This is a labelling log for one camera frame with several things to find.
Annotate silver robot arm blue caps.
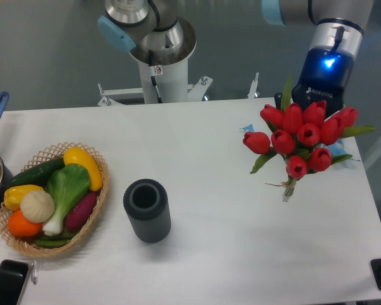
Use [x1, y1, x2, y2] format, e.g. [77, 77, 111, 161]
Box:
[261, 0, 374, 117]

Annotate green bok choy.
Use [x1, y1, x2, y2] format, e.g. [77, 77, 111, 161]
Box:
[43, 164, 90, 236]

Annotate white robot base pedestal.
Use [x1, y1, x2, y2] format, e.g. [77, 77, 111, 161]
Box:
[97, 1, 213, 104]

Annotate woven wicker basket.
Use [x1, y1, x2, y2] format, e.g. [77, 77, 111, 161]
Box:
[0, 142, 110, 257]

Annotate dark grey ribbed vase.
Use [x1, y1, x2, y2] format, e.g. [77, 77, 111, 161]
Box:
[123, 179, 171, 243]

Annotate small silver clip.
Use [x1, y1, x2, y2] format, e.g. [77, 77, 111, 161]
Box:
[30, 260, 38, 285]

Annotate green cucumber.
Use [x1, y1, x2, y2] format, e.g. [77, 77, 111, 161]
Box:
[7, 158, 65, 188]

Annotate white steamed bun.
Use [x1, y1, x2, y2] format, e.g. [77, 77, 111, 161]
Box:
[20, 190, 55, 223]

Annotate orange fruit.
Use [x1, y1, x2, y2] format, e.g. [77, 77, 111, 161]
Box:
[8, 210, 42, 237]

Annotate black smartphone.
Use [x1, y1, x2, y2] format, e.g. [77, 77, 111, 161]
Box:
[0, 259, 30, 305]

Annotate green pea pod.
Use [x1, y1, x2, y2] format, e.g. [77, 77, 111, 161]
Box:
[34, 235, 74, 248]

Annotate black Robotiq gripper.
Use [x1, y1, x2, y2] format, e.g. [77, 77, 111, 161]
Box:
[274, 48, 354, 118]

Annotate purple sweet potato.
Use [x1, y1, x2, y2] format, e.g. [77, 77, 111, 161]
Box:
[65, 192, 97, 231]

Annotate yellow bell pepper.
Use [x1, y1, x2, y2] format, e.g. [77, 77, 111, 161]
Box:
[4, 184, 44, 211]

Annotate blue tape piece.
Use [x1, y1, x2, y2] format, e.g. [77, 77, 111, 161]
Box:
[240, 124, 255, 133]

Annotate red tulip bouquet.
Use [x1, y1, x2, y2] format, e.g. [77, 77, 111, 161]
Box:
[243, 78, 374, 202]

